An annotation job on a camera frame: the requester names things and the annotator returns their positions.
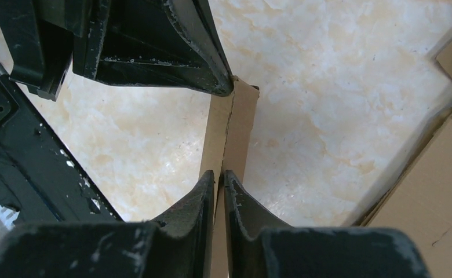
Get cardboard sheet pile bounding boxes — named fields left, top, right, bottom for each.
left=361, top=40, right=452, bottom=277

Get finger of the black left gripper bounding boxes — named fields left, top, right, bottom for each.
left=72, top=1, right=234, bottom=97

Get cardboard box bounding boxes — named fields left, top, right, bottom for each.
left=199, top=76, right=260, bottom=277

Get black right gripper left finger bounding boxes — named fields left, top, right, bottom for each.
left=0, top=170, right=215, bottom=277

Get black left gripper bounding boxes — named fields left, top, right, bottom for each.
left=0, top=1, right=107, bottom=101

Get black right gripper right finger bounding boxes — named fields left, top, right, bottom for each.
left=224, top=170, right=430, bottom=277

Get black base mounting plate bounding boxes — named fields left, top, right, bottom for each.
left=0, top=63, right=120, bottom=229

